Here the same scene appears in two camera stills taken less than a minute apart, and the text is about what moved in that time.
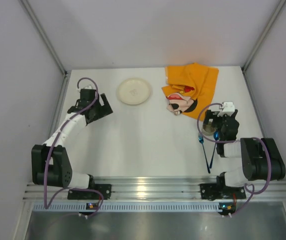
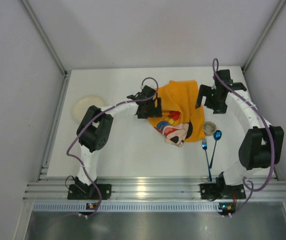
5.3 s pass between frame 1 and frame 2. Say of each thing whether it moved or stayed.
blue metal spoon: stayed
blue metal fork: moved
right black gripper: moved
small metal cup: stayed
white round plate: moved
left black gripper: moved
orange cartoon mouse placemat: moved
